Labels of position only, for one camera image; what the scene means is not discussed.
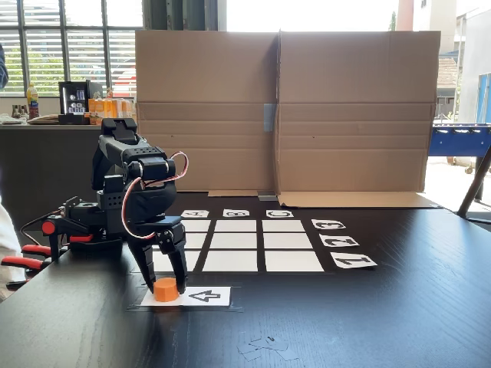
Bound white grid sheet black tape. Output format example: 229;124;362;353
133;218;334;274

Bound paper sheet number 1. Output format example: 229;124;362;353
330;251;378;270

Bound white cloth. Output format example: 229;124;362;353
0;113;28;126

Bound window with blinds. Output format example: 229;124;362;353
0;0;145;97

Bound white arrow paper sheet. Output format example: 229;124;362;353
140;286;232;307

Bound dark metal leg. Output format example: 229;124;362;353
456;145;491;224

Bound red handled spring clamp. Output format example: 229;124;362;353
0;244;53;291

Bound clear tape pieces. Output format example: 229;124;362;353
236;331;301;363

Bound paper sheet number 2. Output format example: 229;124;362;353
318;234;361;248

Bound brown cardboard screen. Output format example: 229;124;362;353
134;29;442;210

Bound black mini fridge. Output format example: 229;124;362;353
58;80;104;126

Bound paper sheet number 3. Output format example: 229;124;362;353
311;218;346;231

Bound red white servo cable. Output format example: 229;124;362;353
121;151;189;241

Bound blue foosball table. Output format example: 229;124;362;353
428;122;491;174

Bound grey counter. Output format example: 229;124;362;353
0;123;104;231

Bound round orange token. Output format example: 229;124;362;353
153;278;180;303

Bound black base cable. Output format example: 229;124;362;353
19;209;64;246

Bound red black table clamp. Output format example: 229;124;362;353
41;214;95;264

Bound yellow drink bottle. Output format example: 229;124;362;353
25;83;40;120

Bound brown paper tray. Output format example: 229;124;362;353
27;113;61;126

